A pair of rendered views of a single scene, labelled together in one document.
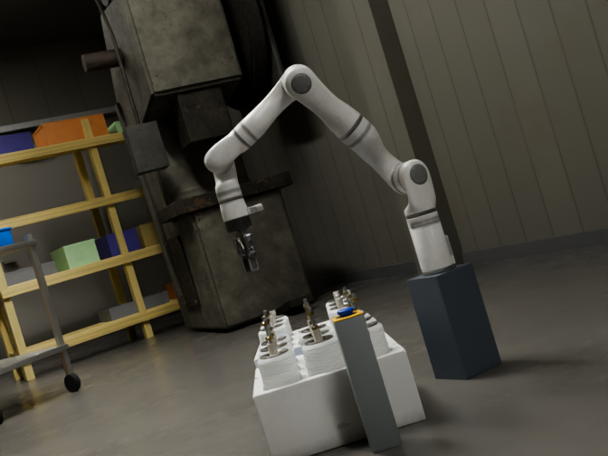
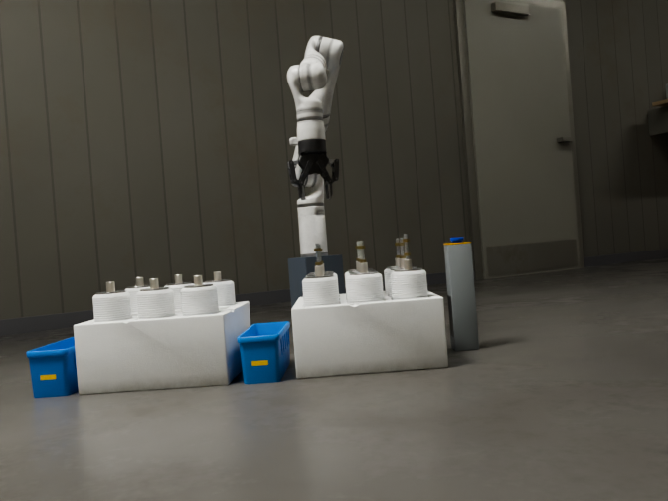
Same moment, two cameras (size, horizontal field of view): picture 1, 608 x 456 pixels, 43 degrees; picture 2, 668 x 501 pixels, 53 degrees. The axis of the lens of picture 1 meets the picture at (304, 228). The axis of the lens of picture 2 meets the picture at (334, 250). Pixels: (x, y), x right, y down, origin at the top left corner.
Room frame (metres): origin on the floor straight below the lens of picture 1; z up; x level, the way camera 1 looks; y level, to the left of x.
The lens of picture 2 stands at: (2.07, 1.97, 0.33)
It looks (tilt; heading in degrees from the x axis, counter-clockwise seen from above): 0 degrees down; 272
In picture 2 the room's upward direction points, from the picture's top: 4 degrees counter-clockwise
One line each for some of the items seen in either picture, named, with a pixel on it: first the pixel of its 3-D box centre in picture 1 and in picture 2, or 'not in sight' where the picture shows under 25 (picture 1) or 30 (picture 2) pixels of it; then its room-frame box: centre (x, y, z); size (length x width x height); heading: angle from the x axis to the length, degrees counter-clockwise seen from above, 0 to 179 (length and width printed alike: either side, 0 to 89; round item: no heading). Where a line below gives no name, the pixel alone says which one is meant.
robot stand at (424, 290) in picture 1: (453, 321); (317, 300); (2.24, -0.34, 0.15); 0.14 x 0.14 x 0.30; 31
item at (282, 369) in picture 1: (284, 388); (411, 304); (1.96, 0.16, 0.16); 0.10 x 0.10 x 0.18
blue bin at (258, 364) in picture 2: not in sight; (266, 350); (2.35, 0.13, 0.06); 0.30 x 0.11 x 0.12; 91
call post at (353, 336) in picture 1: (366, 380); (461, 296); (1.79, -0.04, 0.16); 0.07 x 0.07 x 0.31; 3
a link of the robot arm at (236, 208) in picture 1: (239, 206); (309, 130); (2.19, 0.16, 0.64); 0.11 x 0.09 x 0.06; 109
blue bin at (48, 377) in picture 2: not in sight; (72, 363); (2.90, 0.13, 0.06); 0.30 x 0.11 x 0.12; 90
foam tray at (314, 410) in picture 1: (333, 392); (366, 328); (2.08, 0.05, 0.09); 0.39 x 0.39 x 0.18; 3
